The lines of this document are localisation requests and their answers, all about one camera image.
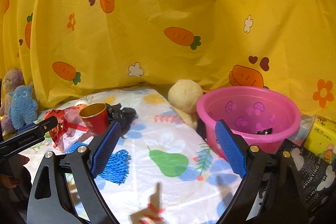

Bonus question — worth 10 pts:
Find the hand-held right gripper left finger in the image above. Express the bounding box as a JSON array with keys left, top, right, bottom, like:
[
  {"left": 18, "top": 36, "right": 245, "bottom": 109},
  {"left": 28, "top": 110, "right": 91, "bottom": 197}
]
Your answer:
[{"left": 26, "top": 120, "right": 122, "bottom": 224}]

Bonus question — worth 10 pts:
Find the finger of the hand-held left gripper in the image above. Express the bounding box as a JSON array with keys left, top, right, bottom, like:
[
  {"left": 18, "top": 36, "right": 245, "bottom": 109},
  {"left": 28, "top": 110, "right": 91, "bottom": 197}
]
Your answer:
[{"left": 10, "top": 116, "right": 59, "bottom": 139}]

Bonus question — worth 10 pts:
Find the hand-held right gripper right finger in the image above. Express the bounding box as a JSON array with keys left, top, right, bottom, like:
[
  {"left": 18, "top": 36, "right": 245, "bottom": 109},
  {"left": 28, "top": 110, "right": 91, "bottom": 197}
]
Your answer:
[{"left": 215, "top": 120, "right": 309, "bottom": 224}]

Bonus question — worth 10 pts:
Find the blue foam net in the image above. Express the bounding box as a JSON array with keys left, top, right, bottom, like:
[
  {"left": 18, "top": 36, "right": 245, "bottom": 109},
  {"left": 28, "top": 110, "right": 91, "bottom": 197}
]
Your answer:
[{"left": 64, "top": 142, "right": 132, "bottom": 185}]

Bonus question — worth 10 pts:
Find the red and white wrapper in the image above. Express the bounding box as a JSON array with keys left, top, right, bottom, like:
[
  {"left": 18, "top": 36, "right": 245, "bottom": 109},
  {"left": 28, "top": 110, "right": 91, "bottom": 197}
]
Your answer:
[{"left": 43, "top": 106, "right": 91, "bottom": 149}]

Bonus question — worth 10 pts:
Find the red cup with gold inside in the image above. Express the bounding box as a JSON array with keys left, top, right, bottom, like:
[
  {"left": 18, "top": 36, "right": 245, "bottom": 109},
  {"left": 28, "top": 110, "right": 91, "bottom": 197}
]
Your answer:
[{"left": 79, "top": 102, "right": 111, "bottom": 136}]

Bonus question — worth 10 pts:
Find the pink plastic bucket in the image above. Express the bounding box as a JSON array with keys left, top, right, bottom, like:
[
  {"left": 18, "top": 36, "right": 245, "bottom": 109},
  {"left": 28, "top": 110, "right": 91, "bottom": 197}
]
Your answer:
[{"left": 196, "top": 86, "right": 302, "bottom": 161}]

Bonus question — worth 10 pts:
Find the black plastic bag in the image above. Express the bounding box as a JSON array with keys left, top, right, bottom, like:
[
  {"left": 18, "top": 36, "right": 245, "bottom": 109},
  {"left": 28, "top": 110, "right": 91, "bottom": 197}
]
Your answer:
[{"left": 105, "top": 103, "right": 137, "bottom": 126}]

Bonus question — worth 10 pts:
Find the person's left hand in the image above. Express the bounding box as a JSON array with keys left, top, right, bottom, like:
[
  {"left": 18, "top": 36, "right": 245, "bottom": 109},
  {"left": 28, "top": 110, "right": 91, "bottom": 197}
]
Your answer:
[{"left": 0, "top": 154, "right": 30, "bottom": 189}]

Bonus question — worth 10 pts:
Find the blue plush monster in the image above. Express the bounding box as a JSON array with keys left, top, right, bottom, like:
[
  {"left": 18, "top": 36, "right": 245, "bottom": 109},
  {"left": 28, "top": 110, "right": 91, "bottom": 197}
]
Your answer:
[{"left": 7, "top": 82, "right": 39, "bottom": 129}]

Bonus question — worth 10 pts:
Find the purple teddy bear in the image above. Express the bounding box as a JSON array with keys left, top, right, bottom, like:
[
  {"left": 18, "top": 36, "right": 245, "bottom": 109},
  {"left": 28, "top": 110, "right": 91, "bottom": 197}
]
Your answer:
[{"left": 0, "top": 69, "right": 25, "bottom": 132}]

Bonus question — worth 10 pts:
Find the white floral bed sheet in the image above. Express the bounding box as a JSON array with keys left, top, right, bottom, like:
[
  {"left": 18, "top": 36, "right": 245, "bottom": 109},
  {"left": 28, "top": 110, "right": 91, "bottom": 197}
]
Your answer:
[{"left": 16, "top": 86, "right": 263, "bottom": 224}]

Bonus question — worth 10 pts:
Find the cream plush toy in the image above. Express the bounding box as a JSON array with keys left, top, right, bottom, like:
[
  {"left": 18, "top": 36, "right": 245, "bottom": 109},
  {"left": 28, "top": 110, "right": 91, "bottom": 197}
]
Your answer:
[{"left": 168, "top": 79, "right": 205, "bottom": 130}]

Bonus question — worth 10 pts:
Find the pale plastic packet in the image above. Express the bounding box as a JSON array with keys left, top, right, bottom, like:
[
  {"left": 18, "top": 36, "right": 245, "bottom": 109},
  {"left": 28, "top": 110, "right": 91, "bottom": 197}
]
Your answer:
[{"left": 295, "top": 114, "right": 315, "bottom": 147}]

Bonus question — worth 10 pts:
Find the black printed bag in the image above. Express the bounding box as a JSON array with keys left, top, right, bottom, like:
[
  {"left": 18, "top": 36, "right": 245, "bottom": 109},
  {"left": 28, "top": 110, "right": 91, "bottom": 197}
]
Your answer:
[{"left": 259, "top": 139, "right": 336, "bottom": 224}]

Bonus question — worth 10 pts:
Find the yellow tissue pack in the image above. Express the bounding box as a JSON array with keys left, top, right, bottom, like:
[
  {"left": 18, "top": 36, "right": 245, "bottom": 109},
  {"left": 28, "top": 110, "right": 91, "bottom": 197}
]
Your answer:
[{"left": 303, "top": 115, "right": 336, "bottom": 161}]

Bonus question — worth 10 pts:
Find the yellow carrot print curtain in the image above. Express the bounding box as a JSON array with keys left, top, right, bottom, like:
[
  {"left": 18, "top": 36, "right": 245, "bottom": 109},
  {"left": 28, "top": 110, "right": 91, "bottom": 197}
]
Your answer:
[{"left": 0, "top": 0, "right": 336, "bottom": 122}]

